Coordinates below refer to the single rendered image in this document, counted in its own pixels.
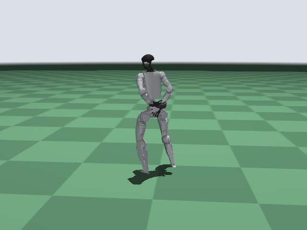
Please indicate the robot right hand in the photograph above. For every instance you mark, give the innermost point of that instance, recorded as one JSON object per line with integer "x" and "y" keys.
{"x": 157, "y": 113}

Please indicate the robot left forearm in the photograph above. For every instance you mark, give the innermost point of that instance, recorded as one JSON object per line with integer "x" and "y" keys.
{"x": 147, "y": 99}

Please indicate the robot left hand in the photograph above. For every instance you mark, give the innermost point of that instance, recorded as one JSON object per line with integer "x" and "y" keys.
{"x": 158, "y": 105}

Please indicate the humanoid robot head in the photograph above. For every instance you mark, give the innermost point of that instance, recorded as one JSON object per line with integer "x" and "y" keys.
{"x": 148, "y": 58}

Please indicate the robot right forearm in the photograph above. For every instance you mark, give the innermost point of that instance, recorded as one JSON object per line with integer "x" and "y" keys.
{"x": 166, "y": 97}

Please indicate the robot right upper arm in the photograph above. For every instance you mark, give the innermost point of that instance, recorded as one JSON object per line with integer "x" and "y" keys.
{"x": 166, "y": 82}

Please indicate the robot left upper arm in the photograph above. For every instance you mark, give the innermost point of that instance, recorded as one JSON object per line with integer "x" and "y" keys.
{"x": 139, "y": 80}

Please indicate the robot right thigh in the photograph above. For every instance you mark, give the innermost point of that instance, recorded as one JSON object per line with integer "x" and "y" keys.
{"x": 162, "y": 120}

